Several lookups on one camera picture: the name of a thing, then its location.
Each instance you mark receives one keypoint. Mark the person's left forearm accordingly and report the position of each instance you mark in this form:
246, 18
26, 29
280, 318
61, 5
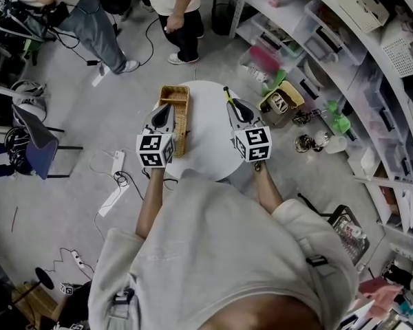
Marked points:
153, 201

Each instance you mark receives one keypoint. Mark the brass metal ornament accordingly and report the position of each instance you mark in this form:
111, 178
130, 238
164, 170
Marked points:
303, 143

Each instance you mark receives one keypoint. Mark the clear storage bin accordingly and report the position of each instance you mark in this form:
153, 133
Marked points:
272, 34
330, 29

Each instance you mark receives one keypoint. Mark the white round appliance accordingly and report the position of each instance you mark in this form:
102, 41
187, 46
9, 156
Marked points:
31, 101

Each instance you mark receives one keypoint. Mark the plastic water bottle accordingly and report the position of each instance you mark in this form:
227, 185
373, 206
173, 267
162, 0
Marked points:
354, 234

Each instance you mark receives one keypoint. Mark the clear plastic cup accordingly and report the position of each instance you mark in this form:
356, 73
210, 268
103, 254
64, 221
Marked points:
336, 144

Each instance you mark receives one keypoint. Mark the person's grey hoodie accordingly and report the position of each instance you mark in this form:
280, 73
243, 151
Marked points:
210, 253

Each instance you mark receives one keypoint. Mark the small white power strip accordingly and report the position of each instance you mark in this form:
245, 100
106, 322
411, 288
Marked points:
76, 258

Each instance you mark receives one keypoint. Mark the wicker basket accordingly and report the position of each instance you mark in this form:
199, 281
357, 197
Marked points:
179, 115

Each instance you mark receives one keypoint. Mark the black waste bin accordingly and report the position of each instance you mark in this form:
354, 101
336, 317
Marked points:
223, 19

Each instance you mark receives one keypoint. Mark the round white table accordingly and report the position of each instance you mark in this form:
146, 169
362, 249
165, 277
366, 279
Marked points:
210, 139

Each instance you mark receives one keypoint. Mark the metal mesh chair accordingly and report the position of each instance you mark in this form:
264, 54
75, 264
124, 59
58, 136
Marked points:
340, 222

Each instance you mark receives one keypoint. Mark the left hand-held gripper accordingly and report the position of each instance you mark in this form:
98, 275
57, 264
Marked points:
151, 150

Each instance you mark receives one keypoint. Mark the green cloth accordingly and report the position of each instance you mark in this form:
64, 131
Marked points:
275, 82
339, 119

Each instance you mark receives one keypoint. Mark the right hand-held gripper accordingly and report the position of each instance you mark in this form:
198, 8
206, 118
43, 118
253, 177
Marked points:
258, 144

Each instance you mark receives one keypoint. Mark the long white power strip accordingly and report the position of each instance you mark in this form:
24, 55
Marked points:
111, 201

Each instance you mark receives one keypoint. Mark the person's right forearm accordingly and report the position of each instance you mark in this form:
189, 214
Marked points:
266, 187

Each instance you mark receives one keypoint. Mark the cardboard box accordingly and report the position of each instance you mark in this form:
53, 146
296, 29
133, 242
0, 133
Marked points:
284, 98

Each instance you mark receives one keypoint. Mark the black helmet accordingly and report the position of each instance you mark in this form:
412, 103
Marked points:
17, 151

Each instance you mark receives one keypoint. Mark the cream storage basket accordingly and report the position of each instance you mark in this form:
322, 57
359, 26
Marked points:
363, 7

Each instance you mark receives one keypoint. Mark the pink cloth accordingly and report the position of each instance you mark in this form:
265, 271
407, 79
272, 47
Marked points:
382, 294

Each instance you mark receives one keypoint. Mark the white lattice basket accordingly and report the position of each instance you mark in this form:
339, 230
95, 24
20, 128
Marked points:
402, 50

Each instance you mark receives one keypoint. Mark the blue chair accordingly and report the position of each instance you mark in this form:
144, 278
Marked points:
38, 143

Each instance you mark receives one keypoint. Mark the white shelving unit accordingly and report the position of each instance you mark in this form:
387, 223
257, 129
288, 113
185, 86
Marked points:
285, 10

